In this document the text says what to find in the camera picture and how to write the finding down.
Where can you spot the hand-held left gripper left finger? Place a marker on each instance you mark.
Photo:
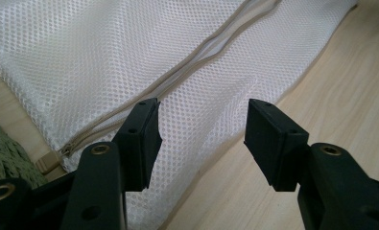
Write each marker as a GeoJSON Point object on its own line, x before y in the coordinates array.
{"type": "Point", "coordinates": [139, 147]}

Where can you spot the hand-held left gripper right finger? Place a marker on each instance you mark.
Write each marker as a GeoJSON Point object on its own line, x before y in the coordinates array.
{"type": "Point", "coordinates": [270, 143]}

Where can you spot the white mesh laundry bag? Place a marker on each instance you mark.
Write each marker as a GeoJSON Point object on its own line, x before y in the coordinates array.
{"type": "Point", "coordinates": [81, 48]}

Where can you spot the green woven basket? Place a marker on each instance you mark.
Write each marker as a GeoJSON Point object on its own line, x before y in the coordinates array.
{"type": "Point", "coordinates": [1, 153]}

